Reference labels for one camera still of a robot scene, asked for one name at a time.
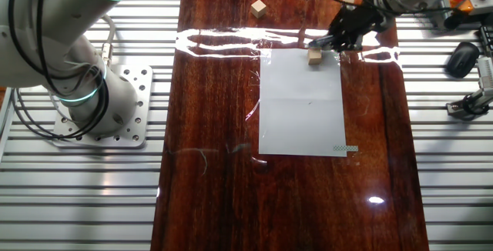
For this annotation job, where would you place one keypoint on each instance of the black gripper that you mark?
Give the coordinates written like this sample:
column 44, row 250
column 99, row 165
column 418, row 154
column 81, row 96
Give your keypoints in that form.
column 371, row 20

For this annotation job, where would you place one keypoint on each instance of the blue transparent correction tape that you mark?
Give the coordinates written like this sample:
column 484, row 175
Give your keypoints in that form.
column 319, row 43

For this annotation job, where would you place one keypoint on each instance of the green patterned tape strip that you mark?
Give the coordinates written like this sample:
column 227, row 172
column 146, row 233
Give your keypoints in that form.
column 344, row 148

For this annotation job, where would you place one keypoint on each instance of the white paper sheet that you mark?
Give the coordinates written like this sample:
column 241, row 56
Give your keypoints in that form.
column 292, row 128

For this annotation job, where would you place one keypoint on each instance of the black computer mouse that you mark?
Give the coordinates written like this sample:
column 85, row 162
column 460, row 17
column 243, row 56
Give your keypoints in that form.
column 462, row 60

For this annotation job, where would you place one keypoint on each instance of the orange emergency stop box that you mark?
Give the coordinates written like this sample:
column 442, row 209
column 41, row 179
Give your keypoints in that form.
column 464, row 6

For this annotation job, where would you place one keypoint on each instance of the black keyboard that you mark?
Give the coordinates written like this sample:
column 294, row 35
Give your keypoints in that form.
column 488, row 39

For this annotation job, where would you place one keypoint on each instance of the glossy brown wooden board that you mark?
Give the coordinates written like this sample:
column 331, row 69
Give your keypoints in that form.
column 215, row 205

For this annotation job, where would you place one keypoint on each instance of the metal camera mount clamp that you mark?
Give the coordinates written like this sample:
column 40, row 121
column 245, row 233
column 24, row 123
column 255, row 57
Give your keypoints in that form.
column 468, row 106

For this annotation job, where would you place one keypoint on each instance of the small silver camera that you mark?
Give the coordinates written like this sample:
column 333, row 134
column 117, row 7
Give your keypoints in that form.
column 487, row 72

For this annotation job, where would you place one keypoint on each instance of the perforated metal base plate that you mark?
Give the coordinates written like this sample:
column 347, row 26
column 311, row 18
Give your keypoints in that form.
column 135, row 135

